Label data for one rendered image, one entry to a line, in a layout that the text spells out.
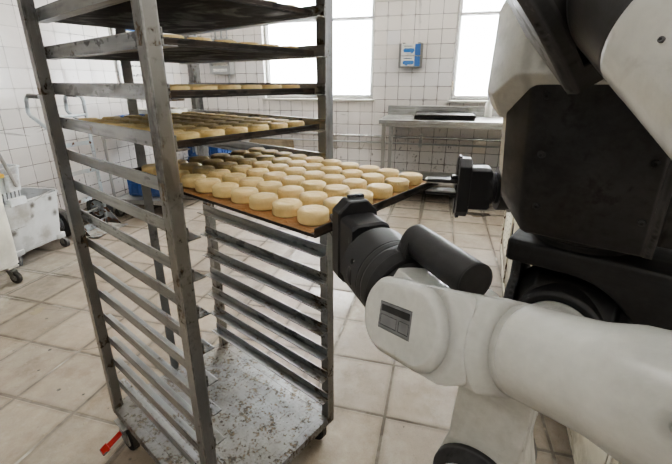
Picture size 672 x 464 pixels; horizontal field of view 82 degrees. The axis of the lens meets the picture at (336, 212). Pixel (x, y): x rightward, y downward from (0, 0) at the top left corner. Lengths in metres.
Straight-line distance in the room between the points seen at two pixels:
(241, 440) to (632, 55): 1.41
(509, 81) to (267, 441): 1.28
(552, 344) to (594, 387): 0.03
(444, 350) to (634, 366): 0.11
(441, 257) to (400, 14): 4.59
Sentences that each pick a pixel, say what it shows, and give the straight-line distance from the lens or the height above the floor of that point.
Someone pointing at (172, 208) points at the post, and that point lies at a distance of 0.79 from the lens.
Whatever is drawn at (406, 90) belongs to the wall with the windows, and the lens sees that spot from 4.81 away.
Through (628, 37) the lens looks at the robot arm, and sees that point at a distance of 0.26.
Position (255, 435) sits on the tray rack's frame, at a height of 0.15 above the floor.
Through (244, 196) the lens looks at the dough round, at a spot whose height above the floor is 1.06.
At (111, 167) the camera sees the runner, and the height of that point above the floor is 1.05.
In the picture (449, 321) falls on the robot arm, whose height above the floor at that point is 1.09.
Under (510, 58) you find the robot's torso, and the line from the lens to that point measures 0.46.
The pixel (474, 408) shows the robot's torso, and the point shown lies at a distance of 0.73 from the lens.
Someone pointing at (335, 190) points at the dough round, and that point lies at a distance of 0.70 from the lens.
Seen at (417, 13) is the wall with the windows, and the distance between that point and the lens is 4.86.
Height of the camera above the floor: 1.25
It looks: 19 degrees down
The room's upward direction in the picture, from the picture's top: straight up
